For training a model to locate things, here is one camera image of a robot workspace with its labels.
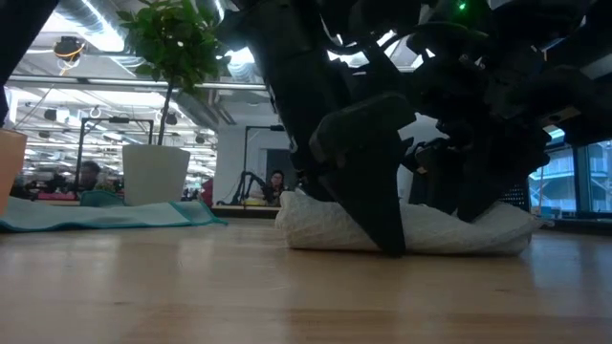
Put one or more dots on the green leafy plant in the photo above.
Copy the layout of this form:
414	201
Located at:
172	43

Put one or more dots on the black gantry frame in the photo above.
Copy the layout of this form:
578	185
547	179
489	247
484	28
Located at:
82	153
246	157

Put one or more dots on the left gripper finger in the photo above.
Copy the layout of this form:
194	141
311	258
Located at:
368	167
313	181

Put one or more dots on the grey microfiber towel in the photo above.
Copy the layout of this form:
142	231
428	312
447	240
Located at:
315	227

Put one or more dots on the teal microfiber towel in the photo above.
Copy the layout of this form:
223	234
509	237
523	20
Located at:
119	216

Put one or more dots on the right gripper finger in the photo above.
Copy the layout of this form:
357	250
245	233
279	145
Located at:
502	172
440	177

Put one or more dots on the round black ceiling device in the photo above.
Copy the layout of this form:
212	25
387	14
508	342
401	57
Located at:
69	48

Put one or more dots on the orange plastic basket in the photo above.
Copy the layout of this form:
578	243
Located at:
9	167

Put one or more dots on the white plant pot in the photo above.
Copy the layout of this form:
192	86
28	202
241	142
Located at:
155	174

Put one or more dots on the person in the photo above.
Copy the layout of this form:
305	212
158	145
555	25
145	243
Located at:
275	188
88	176

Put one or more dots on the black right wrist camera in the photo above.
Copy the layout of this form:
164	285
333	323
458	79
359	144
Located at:
459	12

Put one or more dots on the black background robot arm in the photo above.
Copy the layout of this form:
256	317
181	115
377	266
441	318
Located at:
248	186

